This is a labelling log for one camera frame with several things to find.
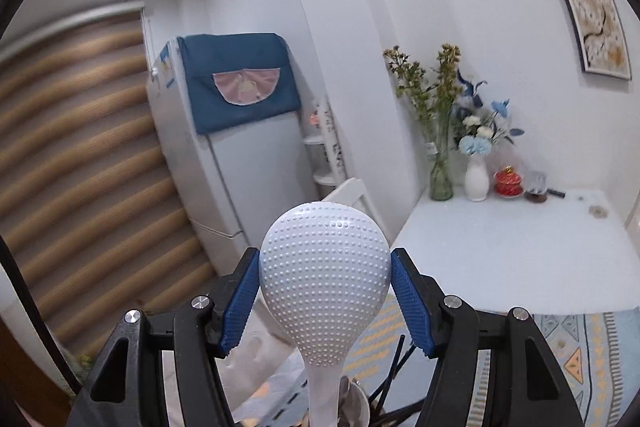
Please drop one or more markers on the green potted plant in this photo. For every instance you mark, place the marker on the green potted plant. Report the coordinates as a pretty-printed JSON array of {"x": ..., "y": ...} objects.
[{"x": 85, "y": 362}]

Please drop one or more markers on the red lidded tea cup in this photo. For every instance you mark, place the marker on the red lidded tea cup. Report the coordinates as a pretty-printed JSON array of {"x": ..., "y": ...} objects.
[{"x": 508, "y": 184}]

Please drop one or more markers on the white dimpled rice paddle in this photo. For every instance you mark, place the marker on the white dimpled rice paddle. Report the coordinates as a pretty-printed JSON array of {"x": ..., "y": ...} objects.
[{"x": 325, "y": 277}]

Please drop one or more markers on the blue refrigerator cover cloth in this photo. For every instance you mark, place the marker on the blue refrigerator cover cloth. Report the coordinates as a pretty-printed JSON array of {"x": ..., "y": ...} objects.
[{"x": 210, "y": 107}]

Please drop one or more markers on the white ceramic vase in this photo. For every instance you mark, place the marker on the white ceramic vase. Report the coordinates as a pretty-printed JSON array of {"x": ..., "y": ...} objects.
[{"x": 476, "y": 182}]

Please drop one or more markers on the white refrigerator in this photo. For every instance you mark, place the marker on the white refrigerator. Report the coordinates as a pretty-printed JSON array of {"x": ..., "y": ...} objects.
[{"x": 260, "y": 182}]

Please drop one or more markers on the brown striped window blind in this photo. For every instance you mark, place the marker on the brown striped window blind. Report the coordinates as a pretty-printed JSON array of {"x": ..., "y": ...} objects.
[{"x": 75, "y": 157}]

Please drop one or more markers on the patterned blue woven table mat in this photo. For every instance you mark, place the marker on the patterned blue woven table mat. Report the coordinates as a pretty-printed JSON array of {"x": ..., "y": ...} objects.
[{"x": 600, "y": 357}]

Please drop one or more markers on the white corner shelf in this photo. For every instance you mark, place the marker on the white corner shelf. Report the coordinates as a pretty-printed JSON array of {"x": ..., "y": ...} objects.
[{"x": 330, "y": 147}]

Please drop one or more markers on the green yellow flower stems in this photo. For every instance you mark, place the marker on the green yellow flower stems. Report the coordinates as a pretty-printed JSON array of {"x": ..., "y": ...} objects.
[{"x": 445, "y": 77}]

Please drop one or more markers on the grey phone stand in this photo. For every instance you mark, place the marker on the grey phone stand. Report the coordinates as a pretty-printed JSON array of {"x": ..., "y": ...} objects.
[{"x": 537, "y": 181}]

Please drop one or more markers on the clear glass vase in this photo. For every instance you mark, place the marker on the clear glass vase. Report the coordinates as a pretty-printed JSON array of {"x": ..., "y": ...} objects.
[{"x": 441, "y": 184}]

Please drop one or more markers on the silver metal spoon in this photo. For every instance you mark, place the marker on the silver metal spoon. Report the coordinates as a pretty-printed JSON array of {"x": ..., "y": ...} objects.
[{"x": 356, "y": 402}]

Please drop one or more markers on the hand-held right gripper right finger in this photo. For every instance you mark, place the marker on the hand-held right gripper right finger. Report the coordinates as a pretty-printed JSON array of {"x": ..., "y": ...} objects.
[{"x": 412, "y": 302}]

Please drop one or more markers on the blue white artificial flowers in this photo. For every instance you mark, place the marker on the blue white artificial flowers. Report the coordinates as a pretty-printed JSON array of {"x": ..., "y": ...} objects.
[{"x": 472, "y": 146}]

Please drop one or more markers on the black pen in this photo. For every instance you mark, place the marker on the black pen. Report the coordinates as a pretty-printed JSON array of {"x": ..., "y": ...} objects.
[{"x": 556, "y": 194}]

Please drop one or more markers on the pile of black chopsticks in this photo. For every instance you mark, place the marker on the pile of black chopsticks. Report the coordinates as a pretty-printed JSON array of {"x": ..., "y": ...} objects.
[{"x": 395, "y": 357}]

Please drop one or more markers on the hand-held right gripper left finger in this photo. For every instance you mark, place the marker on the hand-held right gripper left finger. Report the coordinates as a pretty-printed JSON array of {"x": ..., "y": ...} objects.
[{"x": 240, "y": 302}]

